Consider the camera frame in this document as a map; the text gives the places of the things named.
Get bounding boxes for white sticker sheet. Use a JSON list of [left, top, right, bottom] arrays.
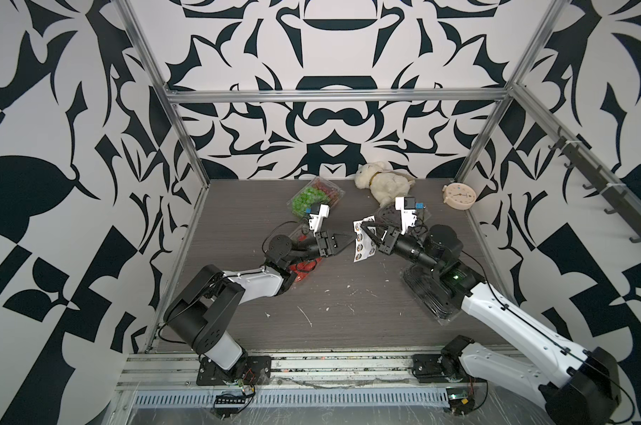
[[353, 216, 376, 262]]

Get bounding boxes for strawberry clamshell box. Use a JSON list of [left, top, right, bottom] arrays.
[[288, 224, 322, 284]]

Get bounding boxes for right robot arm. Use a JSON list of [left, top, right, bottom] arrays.
[[359, 221, 627, 424]]

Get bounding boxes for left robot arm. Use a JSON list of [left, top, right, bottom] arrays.
[[163, 231, 356, 380]]

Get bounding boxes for cream plush toy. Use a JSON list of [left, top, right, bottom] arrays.
[[354, 162, 415, 207]]

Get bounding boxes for green and red grape box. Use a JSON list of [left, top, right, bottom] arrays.
[[287, 176, 345, 218]]

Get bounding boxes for right circuit board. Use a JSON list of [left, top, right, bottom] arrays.
[[446, 388, 475, 416]]

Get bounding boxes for circuit board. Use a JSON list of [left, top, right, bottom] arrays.
[[212, 393, 251, 419], [446, 388, 475, 416]]

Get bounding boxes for left circuit board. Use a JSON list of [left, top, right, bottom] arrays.
[[212, 393, 251, 419]]

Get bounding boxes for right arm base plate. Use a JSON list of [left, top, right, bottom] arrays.
[[411, 353, 474, 384]]

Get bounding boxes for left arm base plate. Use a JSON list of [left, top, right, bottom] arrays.
[[196, 353, 273, 386]]

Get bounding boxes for aluminium frame rail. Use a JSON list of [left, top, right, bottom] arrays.
[[116, 346, 442, 391]]

